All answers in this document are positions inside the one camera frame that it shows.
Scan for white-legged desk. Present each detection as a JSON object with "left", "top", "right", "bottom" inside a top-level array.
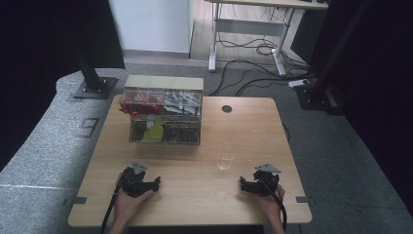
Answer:
[{"left": 204, "top": 0, "right": 329, "bottom": 77}]

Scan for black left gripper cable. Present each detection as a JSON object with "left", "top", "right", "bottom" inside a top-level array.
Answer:
[{"left": 100, "top": 175, "right": 126, "bottom": 234}]

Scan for black floor cables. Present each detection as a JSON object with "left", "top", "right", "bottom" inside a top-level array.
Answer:
[{"left": 207, "top": 30, "right": 318, "bottom": 98}]

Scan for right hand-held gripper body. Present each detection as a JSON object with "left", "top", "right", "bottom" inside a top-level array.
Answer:
[{"left": 252, "top": 163, "right": 282, "bottom": 197}]

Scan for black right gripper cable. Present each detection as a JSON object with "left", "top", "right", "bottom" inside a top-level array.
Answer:
[{"left": 257, "top": 176, "right": 288, "bottom": 233}]

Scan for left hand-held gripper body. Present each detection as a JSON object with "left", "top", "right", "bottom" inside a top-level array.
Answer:
[{"left": 120, "top": 161, "right": 151, "bottom": 198}]

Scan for clear acrylic organizer box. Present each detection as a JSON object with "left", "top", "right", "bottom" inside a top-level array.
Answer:
[{"left": 119, "top": 74, "right": 205, "bottom": 146}]

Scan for black metal stand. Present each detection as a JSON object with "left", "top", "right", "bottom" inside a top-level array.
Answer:
[
  {"left": 293, "top": 0, "right": 374, "bottom": 115},
  {"left": 69, "top": 32, "right": 119, "bottom": 100}
]

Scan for clear drinking glass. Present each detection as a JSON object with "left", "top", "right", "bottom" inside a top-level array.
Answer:
[{"left": 216, "top": 142, "right": 236, "bottom": 171}]

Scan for pile of silver packets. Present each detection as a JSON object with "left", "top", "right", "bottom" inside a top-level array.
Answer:
[{"left": 162, "top": 91, "right": 203, "bottom": 116}]

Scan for pile of dark packets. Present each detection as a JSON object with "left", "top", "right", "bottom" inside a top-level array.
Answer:
[{"left": 165, "top": 123, "right": 200, "bottom": 144}]

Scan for dark brown packets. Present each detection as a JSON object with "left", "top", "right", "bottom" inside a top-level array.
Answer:
[{"left": 131, "top": 125, "right": 146, "bottom": 142}]

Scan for yellow-green round packet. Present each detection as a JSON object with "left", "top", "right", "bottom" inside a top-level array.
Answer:
[{"left": 143, "top": 124, "right": 166, "bottom": 143}]

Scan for person's left hand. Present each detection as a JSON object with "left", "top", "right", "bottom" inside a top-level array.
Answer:
[{"left": 113, "top": 189, "right": 154, "bottom": 225}]

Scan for white power strip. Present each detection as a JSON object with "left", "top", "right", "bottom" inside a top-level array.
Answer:
[{"left": 287, "top": 78, "right": 312, "bottom": 89}]

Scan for pile of red packets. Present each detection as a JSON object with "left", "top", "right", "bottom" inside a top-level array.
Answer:
[{"left": 119, "top": 91, "right": 166, "bottom": 118}]

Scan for black curtain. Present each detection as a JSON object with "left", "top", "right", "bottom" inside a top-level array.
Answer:
[
  {"left": 290, "top": 0, "right": 413, "bottom": 216},
  {"left": 0, "top": 0, "right": 127, "bottom": 174}
]

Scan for person's right hand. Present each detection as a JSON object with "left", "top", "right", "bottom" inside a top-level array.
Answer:
[{"left": 252, "top": 184, "right": 286, "bottom": 222}]

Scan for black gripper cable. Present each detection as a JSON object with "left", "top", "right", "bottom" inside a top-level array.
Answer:
[
  {"left": 257, "top": 176, "right": 288, "bottom": 233},
  {"left": 100, "top": 175, "right": 126, "bottom": 234}
]

